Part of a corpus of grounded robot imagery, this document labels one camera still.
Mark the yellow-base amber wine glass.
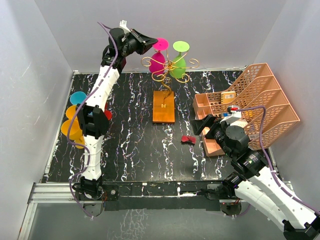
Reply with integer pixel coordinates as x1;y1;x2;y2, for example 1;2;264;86
65;105;77;120

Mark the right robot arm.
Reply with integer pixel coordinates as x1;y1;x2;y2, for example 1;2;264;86
191;114;320;240

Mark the gold wire wine glass rack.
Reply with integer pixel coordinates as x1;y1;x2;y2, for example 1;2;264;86
141;51;200;124

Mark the red bow hair clip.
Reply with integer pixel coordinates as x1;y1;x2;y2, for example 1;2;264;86
181;135;196;145

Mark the blue wine glass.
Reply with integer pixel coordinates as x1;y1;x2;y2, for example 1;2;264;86
69;91;87;105

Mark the yellow-base orange wine glass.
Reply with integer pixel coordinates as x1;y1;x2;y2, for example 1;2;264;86
61;119;85;149

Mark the pink file rack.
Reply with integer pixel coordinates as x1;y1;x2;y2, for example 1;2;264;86
219;62;301;151

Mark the pink desk organizer tray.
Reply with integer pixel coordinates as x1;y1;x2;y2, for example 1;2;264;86
193;91;240;157

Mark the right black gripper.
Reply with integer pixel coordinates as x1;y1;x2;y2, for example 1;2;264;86
190;114;234;159

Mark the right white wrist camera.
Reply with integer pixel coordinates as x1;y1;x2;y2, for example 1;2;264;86
220;105;242;124

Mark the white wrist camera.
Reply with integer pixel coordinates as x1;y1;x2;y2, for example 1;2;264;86
119;20;131;34
220;105;242;124

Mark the green wine glass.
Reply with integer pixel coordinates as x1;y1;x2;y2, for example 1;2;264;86
170;40;190;79

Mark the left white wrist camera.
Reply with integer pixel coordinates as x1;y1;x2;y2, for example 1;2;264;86
119;20;131;34

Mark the red wine glass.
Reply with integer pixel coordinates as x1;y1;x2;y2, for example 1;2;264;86
104;102;113;121

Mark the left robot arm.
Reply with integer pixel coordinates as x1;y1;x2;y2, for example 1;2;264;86
72;27;158;200

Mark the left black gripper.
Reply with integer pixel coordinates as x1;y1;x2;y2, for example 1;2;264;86
122;29;159;58

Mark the pink wine glass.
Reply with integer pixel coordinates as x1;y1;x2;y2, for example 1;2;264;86
149;37;169;75

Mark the orange card box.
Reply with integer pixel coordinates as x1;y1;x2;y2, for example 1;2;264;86
220;91;237;104

